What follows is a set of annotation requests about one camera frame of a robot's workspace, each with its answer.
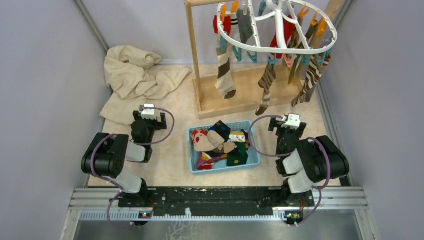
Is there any grey red reindeer sock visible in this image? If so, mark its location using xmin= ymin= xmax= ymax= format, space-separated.
xmin=190 ymin=129 xmax=236 ymax=154

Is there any black blue white sock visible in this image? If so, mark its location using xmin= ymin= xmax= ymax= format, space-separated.
xmin=208 ymin=120 xmax=231 ymax=142

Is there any maroon pink sock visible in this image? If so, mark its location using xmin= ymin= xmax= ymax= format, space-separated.
xmin=195 ymin=152 xmax=228 ymax=170

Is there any light blue plastic basket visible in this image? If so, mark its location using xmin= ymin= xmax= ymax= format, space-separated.
xmin=186 ymin=120 xmax=262 ymax=176

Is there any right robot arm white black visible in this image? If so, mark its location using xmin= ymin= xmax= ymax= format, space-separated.
xmin=268 ymin=115 xmax=350 ymax=206

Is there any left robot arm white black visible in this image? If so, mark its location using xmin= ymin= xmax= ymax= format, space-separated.
xmin=81 ymin=109 xmax=168 ymax=208

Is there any pink hanger clip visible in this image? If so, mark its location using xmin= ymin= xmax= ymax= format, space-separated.
xmin=283 ymin=54 xmax=295 ymax=69

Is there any teal hanger clip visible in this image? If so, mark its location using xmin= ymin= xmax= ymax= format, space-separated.
xmin=232 ymin=45 xmax=243 ymax=62

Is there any white plastic sock hanger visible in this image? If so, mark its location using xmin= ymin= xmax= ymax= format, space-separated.
xmin=215 ymin=0 xmax=338 ymax=55

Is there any beige crumpled cloth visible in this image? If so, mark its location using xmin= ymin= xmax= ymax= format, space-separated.
xmin=100 ymin=45 xmax=192 ymax=125

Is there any brown tan striped sock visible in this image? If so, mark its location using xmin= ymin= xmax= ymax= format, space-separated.
xmin=255 ymin=63 xmax=277 ymax=116

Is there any brown white striped sock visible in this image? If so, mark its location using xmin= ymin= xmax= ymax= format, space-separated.
xmin=291 ymin=55 xmax=332 ymax=107

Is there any cream brown patch sock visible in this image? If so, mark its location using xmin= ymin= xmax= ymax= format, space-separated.
xmin=215 ymin=47 xmax=237 ymax=99

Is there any red and cream sock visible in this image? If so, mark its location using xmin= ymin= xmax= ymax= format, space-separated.
xmin=270 ymin=11 xmax=296 ymax=50

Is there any white black striped sock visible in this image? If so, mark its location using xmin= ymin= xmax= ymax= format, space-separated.
xmin=213 ymin=13 xmax=238 ymax=36

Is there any grey ankle sock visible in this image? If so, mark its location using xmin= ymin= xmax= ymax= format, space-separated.
xmin=236 ymin=9 xmax=254 ymax=44

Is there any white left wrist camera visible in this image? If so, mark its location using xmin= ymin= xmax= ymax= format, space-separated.
xmin=139 ymin=103 xmax=157 ymax=120

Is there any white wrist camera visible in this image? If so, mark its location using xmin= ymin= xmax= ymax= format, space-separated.
xmin=139 ymin=103 xmax=157 ymax=120
xmin=281 ymin=113 xmax=301 ymax=130

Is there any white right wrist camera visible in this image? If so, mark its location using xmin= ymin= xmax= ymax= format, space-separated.
xmin=281 ymin=113 xmax=301 ymax=130

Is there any wooden hanger stand frame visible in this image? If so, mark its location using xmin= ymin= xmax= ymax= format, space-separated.
xmin=184 ymin=0 xmax=343 ymax=119

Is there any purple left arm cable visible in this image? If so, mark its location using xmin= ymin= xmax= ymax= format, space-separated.
xmin=90 ymin=106 xmax=176 ymax=230

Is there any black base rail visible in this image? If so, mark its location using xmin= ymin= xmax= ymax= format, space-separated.
xmin=71 ymin=186 xmax=316 ymax=228

